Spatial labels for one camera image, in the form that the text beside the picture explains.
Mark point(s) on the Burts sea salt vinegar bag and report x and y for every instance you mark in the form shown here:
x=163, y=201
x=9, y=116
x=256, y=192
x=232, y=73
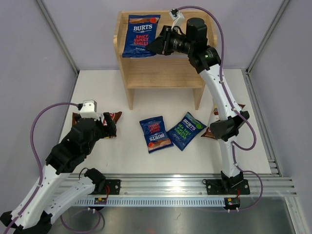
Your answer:
x=185, y=131

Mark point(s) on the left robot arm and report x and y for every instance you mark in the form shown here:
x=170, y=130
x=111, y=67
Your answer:
x=39, y=210

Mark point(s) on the wooden two-tier shelf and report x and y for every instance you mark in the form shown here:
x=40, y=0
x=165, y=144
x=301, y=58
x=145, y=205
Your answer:
x=154, y=72

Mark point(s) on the aluminium frame post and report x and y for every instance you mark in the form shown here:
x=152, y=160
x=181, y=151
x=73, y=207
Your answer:
x=55, y=32
x=274, y=23

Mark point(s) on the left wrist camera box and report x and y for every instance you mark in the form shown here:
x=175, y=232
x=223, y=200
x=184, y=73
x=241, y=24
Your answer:
x=88, y=109

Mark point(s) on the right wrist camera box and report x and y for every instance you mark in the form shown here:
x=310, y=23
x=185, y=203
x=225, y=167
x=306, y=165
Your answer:
x=177, y=18

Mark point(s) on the large Burts sweet chilli bag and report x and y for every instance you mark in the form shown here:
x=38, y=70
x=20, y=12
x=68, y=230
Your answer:
x=140, y=32

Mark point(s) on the white slotted cable duct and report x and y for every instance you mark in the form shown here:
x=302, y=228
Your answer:
x=151, y=202

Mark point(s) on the small Burts sweet chilli bag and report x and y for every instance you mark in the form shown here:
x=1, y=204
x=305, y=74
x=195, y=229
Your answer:
x=155, y=134

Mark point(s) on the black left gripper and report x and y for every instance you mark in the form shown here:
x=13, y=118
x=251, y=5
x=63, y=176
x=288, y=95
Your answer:
x=106, y=130

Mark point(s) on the right aluminium frame post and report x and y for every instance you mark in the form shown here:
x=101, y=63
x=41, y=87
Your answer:
x=274, y=23

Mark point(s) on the left aluminium frame post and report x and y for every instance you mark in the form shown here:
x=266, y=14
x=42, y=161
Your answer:
x=55, y=32

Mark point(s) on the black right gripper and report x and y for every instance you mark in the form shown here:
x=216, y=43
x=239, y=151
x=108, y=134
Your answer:
x=161, y=44

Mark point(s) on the right Chuba cassava chips bag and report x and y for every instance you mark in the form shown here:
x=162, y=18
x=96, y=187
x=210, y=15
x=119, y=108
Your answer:
x=222, y=129

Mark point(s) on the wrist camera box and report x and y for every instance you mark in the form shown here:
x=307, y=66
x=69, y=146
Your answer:
x=88, y=109
x=177, y=18

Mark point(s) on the aluminium rail base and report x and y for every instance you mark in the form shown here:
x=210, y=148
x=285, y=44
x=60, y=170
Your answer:
x=157, y=185

